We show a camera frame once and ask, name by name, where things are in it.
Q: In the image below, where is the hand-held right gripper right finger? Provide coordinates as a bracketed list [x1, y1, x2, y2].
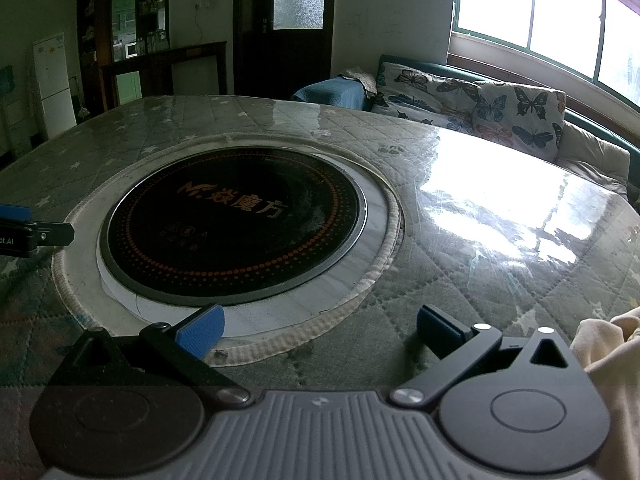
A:
[390, 304, 586, 409]

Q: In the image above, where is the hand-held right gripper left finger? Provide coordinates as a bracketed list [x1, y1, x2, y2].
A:
[47, 302, 253, 407]

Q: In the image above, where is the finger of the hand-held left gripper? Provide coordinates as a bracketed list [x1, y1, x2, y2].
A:
[0, 204, 76, 259]

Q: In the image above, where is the cream garment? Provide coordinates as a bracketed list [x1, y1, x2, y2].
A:
[570, 305, 640, 480]

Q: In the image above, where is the black round induction cooker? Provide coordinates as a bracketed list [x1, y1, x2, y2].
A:
[99, 147, 368, 308]

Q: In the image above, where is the white refrigerator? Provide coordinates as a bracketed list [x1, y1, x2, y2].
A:
[32, 32, 78, 128]

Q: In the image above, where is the dark wooden shelf cabinet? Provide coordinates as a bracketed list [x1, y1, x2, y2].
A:
[75, 0, 228, 113]

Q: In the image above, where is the cream cushion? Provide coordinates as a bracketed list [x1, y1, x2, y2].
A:
[555, 120, 632, 196]

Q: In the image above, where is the blue blanket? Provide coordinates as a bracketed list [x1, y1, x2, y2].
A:
[291, 77, 373, 111]

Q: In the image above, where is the blue sofa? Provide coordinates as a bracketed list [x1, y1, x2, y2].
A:
[377, 54, 640, 196]

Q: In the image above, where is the beige towel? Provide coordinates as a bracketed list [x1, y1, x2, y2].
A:
[340, 67, 378, 98]

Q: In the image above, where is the dark wooden glass door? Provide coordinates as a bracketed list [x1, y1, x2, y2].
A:
[232, 0, 338, 101]

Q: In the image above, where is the window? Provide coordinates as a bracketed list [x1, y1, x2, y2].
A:
[450, 0, 640, 98]

